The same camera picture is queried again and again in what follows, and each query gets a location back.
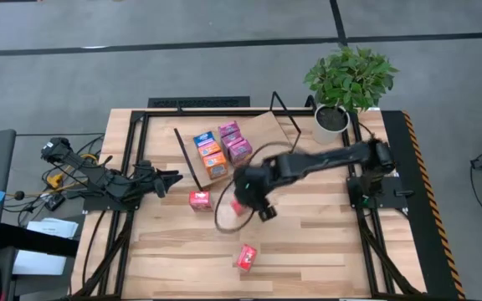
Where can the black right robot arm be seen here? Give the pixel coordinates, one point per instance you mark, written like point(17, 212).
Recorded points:
point(329, 158)

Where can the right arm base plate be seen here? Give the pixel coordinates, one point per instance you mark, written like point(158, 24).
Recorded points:
point(391, 196)

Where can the red Froot Loops cereal box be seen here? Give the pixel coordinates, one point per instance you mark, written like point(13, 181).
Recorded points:
point(247, 258)
point(201, 200)
point(237, 207)

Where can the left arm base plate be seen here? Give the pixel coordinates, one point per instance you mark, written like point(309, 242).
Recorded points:
point(98, 204)

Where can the white plant pot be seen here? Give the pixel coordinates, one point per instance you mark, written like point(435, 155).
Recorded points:
point(322, 136)

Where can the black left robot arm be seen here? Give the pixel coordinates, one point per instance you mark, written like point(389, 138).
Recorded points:
point(94, 180)

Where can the white paper sheet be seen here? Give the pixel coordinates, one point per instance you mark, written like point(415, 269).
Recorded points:
point(36, 263)
point(52, 228)

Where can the green leafy plant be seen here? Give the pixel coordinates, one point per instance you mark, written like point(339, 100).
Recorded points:
point(350, 79)

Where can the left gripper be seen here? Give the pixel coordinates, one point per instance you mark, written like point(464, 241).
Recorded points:
point(149, 182)

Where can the wooden shelf black frame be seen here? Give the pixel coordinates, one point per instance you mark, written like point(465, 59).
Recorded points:
point(266, 127)

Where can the black perforated strip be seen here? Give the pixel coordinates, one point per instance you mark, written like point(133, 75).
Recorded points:
point(199, 102)

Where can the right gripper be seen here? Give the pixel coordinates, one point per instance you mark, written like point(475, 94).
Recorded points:
point(251, 186)

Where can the black power adapter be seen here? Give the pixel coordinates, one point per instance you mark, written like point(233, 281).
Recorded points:
point(54, 202)

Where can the blue Frosted Flakes cereal box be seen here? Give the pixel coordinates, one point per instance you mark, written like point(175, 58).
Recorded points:
point(204, 139)

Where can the black panel hazard stripe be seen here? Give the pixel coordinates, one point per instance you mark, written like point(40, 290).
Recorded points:
point(416, 251)

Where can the yellow plug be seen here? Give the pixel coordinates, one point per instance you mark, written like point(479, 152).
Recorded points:
point(54, 180)

